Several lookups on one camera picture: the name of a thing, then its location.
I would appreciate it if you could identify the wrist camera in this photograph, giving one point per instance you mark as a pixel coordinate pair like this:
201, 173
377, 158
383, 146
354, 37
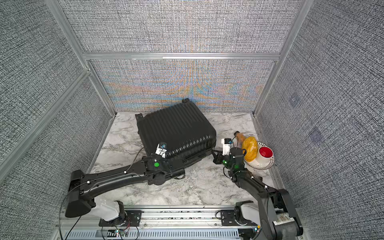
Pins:
227, 144
161, 149

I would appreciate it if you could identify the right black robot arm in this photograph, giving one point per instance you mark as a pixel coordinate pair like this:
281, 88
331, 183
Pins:
274, 210

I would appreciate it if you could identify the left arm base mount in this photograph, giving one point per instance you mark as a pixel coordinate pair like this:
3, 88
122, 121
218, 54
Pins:
123, 218

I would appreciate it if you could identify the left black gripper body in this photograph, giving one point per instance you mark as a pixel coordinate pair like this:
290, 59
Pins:
160, 184

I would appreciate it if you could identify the aluminium front rail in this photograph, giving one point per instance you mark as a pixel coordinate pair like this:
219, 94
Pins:
155, 217

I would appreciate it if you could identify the yellow mesh sponge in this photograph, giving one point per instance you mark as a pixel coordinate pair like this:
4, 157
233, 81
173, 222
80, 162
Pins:
250, 144

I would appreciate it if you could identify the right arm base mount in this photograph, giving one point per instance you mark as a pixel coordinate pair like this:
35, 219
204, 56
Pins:
228, 219

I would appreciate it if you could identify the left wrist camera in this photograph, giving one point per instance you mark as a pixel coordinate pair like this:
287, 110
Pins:
161, 149

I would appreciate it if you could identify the brown bottle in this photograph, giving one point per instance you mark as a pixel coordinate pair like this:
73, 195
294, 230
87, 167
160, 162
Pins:
240, 138

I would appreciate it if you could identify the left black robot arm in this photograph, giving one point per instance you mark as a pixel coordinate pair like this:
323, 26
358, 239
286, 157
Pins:
84, 188

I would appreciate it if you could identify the red and white cup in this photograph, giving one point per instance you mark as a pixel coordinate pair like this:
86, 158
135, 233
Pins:
264, 156

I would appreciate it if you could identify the black hard-shell suitcase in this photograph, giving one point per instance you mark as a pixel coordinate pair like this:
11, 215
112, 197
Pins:
187, 133

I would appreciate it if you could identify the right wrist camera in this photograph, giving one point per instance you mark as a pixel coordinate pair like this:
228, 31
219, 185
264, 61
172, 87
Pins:
227, 144

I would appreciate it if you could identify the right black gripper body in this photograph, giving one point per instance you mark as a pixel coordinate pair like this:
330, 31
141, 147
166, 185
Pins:
225, 160

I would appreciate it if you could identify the white perforated plate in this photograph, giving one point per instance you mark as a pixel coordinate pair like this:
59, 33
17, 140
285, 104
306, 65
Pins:
254, 164

